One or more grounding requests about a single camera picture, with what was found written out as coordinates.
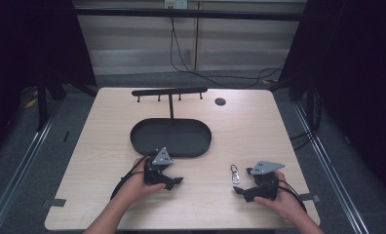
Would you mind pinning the person's left hand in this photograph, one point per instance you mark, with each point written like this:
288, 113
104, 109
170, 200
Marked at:
135, 188

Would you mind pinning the black key rack with tray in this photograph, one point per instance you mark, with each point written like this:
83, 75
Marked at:
181, 138

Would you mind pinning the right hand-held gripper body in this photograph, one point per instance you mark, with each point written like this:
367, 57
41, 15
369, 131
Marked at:
265, 188

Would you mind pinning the dark curtain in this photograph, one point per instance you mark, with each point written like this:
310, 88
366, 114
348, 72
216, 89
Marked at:
25, 48
360, 81

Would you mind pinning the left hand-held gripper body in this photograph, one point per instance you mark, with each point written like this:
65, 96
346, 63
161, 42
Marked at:
153, 172

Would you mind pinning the yellow floor marker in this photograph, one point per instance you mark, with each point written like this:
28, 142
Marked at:
30, 103

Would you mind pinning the black horizontal bar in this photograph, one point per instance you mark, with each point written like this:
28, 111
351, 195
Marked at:
181, 13

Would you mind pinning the black table grommet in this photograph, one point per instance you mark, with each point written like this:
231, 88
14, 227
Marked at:
220, 101

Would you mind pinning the small black floor strip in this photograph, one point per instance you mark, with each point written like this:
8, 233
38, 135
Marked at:
66, 136

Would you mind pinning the white wall outlet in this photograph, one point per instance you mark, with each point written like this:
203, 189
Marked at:
176, 3

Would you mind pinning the aluminium floor rail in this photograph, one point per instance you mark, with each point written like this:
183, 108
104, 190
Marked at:
330, 169
22, 169

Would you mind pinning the grey tape strip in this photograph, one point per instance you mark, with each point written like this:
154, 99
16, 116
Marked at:
311, 197
56, 202

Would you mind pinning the black metal stand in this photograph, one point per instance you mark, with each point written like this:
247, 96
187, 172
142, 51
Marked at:
42, 110
313, 107

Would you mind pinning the person's right hand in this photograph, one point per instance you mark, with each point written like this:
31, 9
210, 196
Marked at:
287, 204

